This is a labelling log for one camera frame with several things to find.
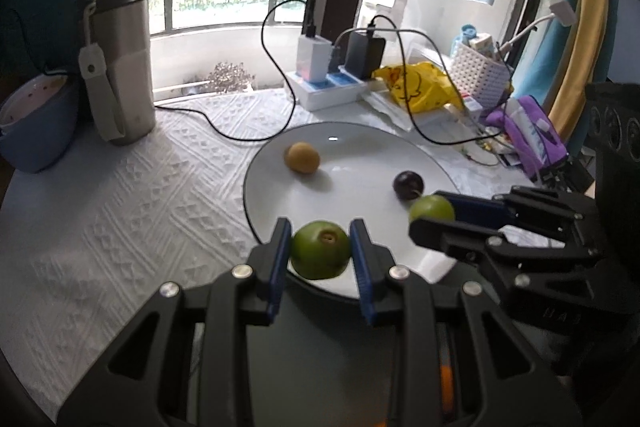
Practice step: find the white woven basket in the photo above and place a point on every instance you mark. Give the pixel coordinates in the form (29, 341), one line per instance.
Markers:
(475, 72)

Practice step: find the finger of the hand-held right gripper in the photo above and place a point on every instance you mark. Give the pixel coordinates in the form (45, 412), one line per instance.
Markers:
(440, 234)
(472, 206)

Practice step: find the brown kiwi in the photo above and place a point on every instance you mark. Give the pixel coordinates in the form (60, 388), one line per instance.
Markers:
(302, 158)

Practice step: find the black charger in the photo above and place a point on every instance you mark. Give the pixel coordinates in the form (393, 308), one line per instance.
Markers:
(364, 54)

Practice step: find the yellow plastic bag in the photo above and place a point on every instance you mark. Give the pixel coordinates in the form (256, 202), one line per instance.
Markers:
(425, 89)

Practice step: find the small light green fruit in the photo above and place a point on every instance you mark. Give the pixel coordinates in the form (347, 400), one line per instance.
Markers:
(432, 208)

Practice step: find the blue cap bottle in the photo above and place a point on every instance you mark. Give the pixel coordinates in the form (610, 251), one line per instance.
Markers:
(467, 36)

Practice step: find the white charger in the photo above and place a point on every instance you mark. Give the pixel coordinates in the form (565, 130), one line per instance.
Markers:
(312, 57)

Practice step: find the large green fruit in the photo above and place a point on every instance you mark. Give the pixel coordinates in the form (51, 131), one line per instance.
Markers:
(320, 254)

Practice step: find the dried plant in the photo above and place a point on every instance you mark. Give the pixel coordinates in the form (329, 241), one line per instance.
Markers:
(230, 77)

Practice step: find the white power strip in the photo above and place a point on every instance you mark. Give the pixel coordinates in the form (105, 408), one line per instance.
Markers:
(320, 96)

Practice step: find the white plastic packet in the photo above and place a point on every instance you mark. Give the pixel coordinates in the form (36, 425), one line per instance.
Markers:
(390, 109)

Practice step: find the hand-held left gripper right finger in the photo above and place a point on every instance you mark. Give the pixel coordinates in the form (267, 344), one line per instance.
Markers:
(361, 264)

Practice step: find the blue plastic bowl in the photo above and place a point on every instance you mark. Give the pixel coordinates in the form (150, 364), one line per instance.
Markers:
(40, 147)

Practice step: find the white desk lamp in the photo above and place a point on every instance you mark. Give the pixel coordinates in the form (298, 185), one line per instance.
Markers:
(562, 9)

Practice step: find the white round bowl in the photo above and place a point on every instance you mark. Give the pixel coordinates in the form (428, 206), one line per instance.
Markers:
(350, 172)

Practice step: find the dark purple plum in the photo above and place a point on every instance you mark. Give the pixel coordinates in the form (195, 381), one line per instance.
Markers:
(407, 184)

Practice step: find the yellow curtain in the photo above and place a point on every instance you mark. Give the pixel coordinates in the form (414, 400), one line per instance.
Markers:
(590, 7)

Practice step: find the grey round mat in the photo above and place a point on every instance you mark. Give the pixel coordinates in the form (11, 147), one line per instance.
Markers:
(320, 357)

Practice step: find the white textured tablecloth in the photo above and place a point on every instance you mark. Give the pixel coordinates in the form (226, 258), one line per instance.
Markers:
(150, 207)

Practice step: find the purple cloth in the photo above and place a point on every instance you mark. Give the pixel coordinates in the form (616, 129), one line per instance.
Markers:
(555, 152)

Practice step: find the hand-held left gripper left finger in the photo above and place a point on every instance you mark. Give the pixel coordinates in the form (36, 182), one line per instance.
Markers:
(277, 259)

